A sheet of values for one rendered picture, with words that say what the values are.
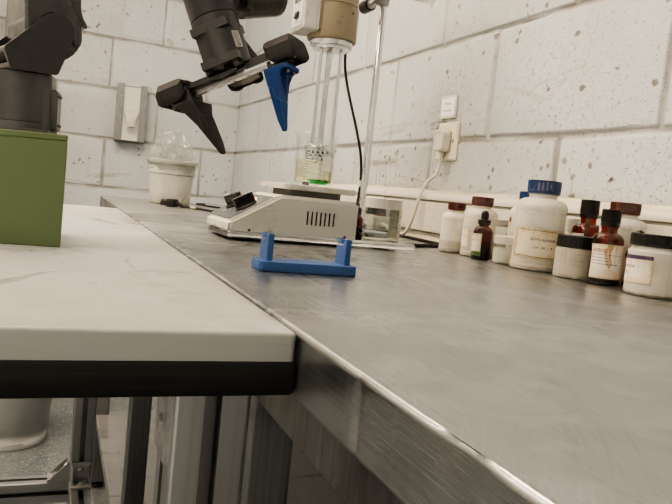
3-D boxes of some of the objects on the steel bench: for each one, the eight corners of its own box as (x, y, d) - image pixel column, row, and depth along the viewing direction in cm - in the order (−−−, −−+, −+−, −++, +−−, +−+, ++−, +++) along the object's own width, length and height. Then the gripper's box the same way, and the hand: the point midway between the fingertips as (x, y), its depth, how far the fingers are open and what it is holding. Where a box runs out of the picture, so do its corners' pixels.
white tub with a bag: (133, 200, 200) (139, 125, 198) (175, 203, 211) (181, 132, 209) (162, 205, 191) (169, 126, 189) (204, 207, 201) (211, 133, 200)
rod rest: (259, 271, 66) (262, 233, 65) (250, 266, 69) (253, 230, 68) (356, 277, 69) (360, 241, 69) (343, 272, 72) (347, 237, 72)
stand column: (356, 228, 151) (392, -107, 145) (351, 227, 153) (386, -102, 148) (368, 229, 152) (404, -103, 146) (362, 228, 155) (398, -98, 149)
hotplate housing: (227, 239, 98) (232, 182, 97) (205, 231, 110) (210, 180, 109) (368, 249, 107) (374, 197, 106) (334, 240, 119) (339, 194, 118)
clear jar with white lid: (366, 248, 108) (371, 197, 107) (356, 245, 114) (361, 196, 113) (402, 251, 110) (408, 201, 109) (391, 248, 115) (396, 199, 115)
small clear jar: (485, 262, 107) (489, 234, 107) (499, 262, 110) (503, 235, 109) (506, 265, 104) (510, 237, 104) (520, 265, 107) (524, 237, 107)
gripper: (135, 43, 84) (176, 166, 84) (275, -18, 79) (317, 113, 80) (160, 52, 90) (197, 168, 90) (291, -4, 85) (330, 118, 86)
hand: (245, 115), depth 85 cm, fingers open, 8 cm apart
